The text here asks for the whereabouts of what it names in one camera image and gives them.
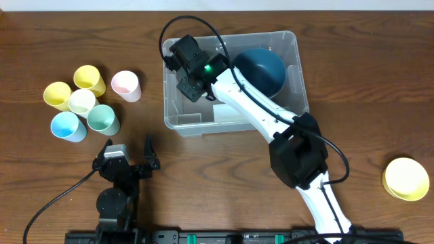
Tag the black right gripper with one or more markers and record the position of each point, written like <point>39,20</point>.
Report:
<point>192,92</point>

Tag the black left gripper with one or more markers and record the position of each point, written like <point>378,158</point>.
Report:
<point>144,173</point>

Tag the green cup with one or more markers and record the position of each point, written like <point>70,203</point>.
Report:
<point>102,119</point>

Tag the cream cup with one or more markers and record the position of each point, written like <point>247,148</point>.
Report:
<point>82,101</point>

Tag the pink cup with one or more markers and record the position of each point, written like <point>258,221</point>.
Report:
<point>126,84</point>

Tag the yellow cup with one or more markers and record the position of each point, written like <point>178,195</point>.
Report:
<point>89,77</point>
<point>57,95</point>

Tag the yellow bowl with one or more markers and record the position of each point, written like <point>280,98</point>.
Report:
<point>406,179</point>

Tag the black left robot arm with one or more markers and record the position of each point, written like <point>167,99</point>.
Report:
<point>117,206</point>

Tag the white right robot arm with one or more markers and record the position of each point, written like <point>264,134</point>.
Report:
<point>247,84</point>

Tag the clear plastic storage bin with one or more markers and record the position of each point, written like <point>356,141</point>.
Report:
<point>206,117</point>

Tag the light blue cup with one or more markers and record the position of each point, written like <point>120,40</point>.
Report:
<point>67,126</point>

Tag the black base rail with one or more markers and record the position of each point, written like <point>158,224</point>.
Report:
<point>175,237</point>

